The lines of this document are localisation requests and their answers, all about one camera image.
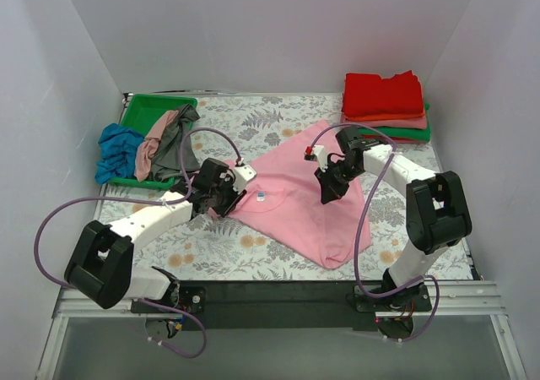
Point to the green plastic bin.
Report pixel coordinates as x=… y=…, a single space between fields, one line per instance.
x=142 y=112

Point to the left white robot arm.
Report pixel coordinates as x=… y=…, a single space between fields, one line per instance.
x=101 y=266

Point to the blue t-shirt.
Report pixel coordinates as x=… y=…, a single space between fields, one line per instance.
x=118 y=151

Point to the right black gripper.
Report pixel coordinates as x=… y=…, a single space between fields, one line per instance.
x=330 y=177

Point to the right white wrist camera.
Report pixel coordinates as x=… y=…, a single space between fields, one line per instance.
x=317 y=153

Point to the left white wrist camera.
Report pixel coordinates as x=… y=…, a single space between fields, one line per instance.
x=243 y=174

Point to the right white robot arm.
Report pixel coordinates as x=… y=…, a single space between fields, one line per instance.
x=437 y=215

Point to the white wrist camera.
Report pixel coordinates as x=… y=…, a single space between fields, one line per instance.
x=317 y=153
x=243 y=174

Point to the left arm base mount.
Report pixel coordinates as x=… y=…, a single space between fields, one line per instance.
x=168 y=320

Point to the green folded t-shirt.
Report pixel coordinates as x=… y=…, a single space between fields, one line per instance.
x=418 y=134

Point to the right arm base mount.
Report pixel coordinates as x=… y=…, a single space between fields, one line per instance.
x=393 y=314

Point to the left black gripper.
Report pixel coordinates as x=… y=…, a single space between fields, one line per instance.
x=230 y=200

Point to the floral table mat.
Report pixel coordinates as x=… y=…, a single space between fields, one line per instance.
x=215 y=249

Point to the dusty pink t-shirt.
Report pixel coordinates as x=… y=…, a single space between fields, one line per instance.
x=148 y=148

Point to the aluminium frame rail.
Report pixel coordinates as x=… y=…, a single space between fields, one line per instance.
x=263 y=304

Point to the red folded t-shirt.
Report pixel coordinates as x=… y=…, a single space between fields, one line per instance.
x=371 y=90

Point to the grey t-shirt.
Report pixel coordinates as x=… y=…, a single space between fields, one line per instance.
x=166 y=162

